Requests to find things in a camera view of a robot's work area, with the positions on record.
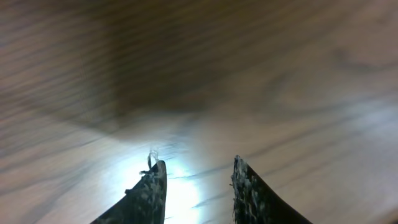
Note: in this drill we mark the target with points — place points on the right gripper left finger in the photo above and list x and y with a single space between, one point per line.
142 204

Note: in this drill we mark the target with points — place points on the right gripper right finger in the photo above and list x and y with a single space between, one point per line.
256 203

